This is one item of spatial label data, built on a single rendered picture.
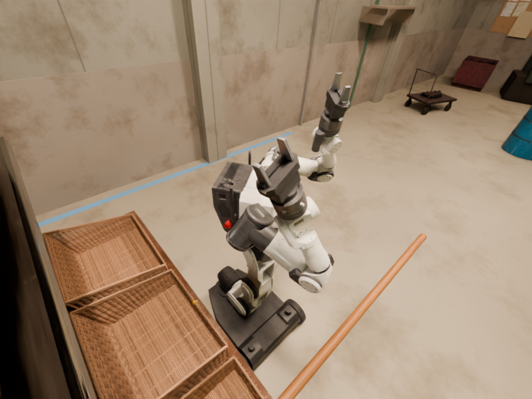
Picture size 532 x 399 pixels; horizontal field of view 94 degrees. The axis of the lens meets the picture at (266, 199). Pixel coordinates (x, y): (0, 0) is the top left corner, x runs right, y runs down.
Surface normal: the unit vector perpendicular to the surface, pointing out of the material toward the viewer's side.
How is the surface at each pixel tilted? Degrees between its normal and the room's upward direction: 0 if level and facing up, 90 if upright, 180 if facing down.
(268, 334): 0
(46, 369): 9
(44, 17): 90
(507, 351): 0
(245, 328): 0
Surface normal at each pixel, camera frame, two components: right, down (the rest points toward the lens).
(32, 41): 0.65, 0.53
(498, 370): 0.05, -0.75
